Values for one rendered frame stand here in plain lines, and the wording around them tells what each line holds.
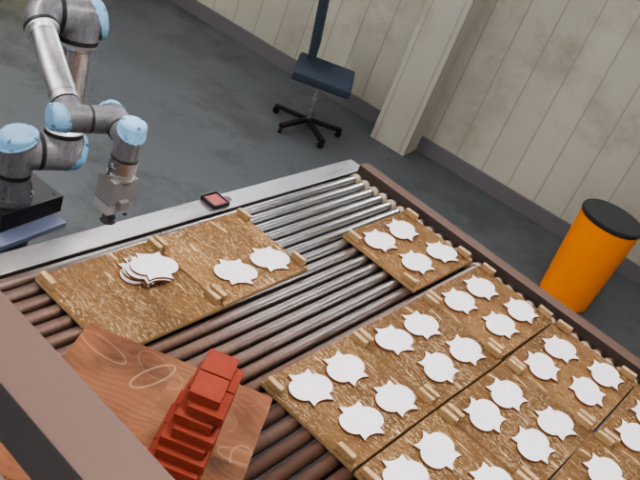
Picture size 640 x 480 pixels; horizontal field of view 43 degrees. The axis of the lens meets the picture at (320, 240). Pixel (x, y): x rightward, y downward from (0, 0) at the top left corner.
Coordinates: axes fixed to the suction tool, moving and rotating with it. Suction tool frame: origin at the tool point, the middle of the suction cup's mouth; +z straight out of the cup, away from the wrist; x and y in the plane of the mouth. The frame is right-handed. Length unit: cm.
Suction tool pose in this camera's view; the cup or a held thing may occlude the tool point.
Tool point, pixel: (108, 220)
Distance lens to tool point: 235.4
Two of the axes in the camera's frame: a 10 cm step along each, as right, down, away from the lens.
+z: -3.5, 7.9, 5.0
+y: 5.9, -2.3, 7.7
